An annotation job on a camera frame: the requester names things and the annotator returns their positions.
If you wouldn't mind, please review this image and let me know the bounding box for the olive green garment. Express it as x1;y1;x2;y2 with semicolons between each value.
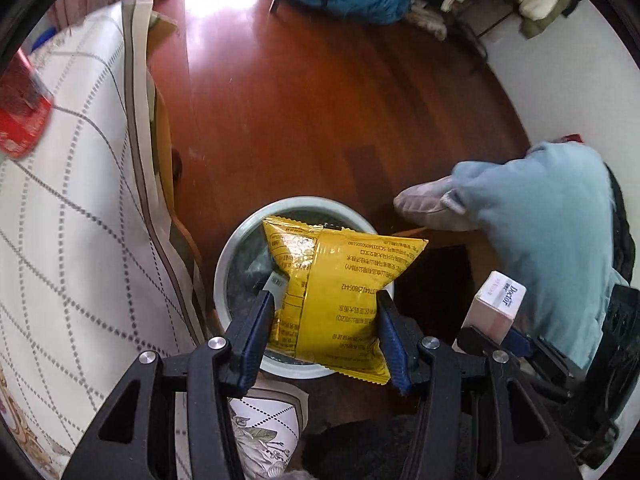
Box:
519;0;578;40

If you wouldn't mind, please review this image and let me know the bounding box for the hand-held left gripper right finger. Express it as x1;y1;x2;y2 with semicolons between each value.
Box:
377;291;583;480

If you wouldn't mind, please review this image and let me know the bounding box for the grey fuzzy cloth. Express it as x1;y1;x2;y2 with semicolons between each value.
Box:
406;0;449;42

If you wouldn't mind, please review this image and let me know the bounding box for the dark fuzzy cloth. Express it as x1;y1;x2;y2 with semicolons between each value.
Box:
301;417;427;480

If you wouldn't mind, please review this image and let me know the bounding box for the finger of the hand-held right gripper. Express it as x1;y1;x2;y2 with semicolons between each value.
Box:
509;329;587;402
458;326;502;357

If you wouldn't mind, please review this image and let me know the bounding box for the floral printed cloth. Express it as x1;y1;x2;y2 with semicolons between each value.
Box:
227;381;309;480

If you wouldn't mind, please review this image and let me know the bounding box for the white dotted quilt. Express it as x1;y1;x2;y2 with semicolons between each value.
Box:
0;0;211;467

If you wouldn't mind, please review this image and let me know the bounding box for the small pink white box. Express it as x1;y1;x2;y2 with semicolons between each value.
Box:
462;270;529;345

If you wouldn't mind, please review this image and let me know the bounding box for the red snack packet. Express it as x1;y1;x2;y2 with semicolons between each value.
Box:
0;47;54;160

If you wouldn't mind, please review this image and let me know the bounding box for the pinkish grey slipper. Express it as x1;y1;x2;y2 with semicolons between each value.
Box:
393;175;483;233

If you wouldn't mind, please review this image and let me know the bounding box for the person in blue trousers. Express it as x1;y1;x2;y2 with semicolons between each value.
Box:
447;141;632;372

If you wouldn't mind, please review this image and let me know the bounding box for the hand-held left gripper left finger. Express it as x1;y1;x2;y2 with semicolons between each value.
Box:
60;290;276;480

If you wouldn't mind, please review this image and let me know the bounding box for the yellow snack packet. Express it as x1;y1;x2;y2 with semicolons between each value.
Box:
262;216;429;386

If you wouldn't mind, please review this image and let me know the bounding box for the round grey trash bin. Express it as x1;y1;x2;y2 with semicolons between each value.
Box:
214;196;396;380

